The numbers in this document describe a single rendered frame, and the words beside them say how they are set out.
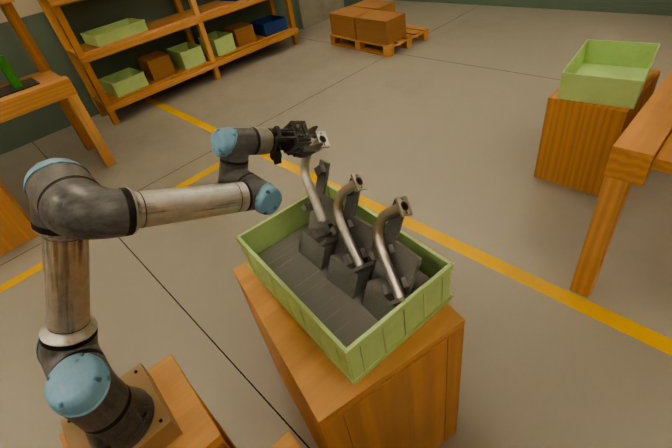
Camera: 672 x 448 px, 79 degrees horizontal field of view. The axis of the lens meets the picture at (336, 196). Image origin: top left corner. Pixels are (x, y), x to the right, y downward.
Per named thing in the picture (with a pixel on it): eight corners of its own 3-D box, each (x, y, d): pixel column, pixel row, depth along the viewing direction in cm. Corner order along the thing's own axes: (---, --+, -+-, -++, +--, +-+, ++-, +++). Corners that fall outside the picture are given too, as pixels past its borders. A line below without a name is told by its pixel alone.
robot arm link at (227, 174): (232, 208, 105) (236, 168, 101) (211, 192, 112) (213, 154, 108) (257, 203, 111) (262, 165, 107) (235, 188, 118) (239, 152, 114)
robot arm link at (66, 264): (49, 406, 91) (35, 179, 72) (34, 364, 100) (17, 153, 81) (108, 382, 99) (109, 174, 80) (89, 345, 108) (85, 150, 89)
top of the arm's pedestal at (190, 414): (66, 440, 109) (58, 434, 107) (175, 360, 124) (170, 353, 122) (98, 553, 88) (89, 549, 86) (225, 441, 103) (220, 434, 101)
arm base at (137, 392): (83, 424, 100) (59, 408, 94) (139, 378, 108) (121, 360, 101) (105, 472, 91) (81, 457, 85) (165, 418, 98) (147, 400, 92)
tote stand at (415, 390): (279, 375, 202) (231, 268, 154) (365, 321, 220) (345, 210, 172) (354, 515, 153) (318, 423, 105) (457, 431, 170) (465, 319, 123)
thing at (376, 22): (330, 44, 610) (326, 13, 583) (369, 28, 646) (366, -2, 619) (388, 57, 530) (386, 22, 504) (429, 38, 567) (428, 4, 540)
